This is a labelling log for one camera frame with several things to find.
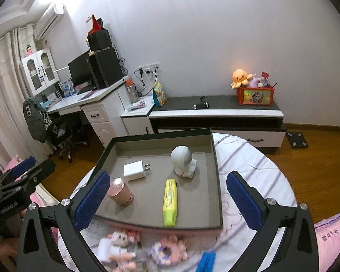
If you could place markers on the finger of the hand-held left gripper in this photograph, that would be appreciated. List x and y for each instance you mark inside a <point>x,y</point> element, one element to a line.
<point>36,175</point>
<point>24,165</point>

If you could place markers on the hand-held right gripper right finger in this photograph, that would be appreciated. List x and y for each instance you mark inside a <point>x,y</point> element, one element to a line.
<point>243,198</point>

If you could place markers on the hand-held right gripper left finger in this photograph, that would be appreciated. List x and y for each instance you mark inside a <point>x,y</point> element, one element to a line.
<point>92,201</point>

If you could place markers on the building block doll figure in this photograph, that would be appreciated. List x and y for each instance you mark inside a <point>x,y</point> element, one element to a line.
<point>119,240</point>

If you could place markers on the dark green pink storage box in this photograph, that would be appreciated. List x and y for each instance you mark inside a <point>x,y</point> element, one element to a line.
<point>147,198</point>

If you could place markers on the blue rectangular block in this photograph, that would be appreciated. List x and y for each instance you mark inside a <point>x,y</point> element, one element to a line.
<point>206,262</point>

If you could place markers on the rose gold cylindrical jar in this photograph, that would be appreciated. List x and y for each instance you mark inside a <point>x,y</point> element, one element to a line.
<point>121,194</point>

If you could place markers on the pink blanket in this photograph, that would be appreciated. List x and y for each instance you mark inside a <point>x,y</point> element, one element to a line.
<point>8,249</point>

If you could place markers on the grey patterned jacket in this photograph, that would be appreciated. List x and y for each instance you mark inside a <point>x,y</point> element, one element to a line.
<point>35,119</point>

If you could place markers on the black office chair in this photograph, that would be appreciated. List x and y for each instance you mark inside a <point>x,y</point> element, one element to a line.
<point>70,136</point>

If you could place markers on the yellow rectangular box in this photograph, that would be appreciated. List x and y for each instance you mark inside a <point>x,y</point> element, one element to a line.
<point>170,201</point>

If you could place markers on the white astronaut figure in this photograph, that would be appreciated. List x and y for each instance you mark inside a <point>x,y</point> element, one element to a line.
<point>182,158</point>

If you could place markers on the beige curtain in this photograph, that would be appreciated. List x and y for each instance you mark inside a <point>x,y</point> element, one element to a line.
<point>5,90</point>

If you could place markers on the black floor scale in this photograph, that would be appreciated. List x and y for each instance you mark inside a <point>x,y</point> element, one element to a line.
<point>296,140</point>

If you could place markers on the white desk with drawers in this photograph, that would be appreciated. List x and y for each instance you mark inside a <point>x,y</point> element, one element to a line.
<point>102,119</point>

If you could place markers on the black white low cabinet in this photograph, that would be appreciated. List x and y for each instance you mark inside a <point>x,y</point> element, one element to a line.
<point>215,116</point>

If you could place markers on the white side cabinet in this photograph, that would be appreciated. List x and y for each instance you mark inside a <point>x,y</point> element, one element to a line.
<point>136,121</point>

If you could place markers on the white glass door cabinet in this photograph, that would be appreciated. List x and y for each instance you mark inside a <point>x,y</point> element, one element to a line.
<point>39,70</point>

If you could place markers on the pink printed pillow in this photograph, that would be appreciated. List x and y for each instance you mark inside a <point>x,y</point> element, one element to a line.
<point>334,238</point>

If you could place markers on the red printed toy box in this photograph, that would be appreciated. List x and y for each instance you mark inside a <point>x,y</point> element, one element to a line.
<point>255,96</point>

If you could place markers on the black dumbbell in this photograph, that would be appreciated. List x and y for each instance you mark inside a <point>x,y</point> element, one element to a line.
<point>201,103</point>

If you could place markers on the black computer monitor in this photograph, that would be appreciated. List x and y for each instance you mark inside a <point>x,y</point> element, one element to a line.
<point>79,70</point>

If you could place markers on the small pink doll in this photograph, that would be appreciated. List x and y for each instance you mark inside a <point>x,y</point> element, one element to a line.
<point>29,50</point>

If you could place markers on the clear bottle orange lid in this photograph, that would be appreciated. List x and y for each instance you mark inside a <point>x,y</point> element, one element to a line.
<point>132,92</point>

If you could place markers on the pink plush toy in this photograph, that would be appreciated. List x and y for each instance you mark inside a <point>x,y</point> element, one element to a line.
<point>254,81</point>

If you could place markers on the orange octopus plush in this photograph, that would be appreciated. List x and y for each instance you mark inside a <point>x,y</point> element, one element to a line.
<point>240,78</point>

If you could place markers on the yellow blue snack bag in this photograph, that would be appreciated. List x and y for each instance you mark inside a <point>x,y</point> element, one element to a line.
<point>159,95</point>

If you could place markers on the black computer tower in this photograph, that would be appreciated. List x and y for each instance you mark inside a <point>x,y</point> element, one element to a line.
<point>106,68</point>

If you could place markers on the black box speaker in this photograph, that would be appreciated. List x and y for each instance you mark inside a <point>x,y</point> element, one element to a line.
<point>100,40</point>

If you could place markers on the white air conditioner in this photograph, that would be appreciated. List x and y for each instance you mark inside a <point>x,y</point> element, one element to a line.
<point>48,19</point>

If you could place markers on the red triangular flag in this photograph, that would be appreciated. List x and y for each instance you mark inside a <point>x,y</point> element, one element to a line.
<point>95,24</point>

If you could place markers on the white wall charger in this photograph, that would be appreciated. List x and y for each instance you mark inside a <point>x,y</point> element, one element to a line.
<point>134,171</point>

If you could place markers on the white wall outlet strip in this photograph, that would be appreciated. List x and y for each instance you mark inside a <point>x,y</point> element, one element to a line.
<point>148,67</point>

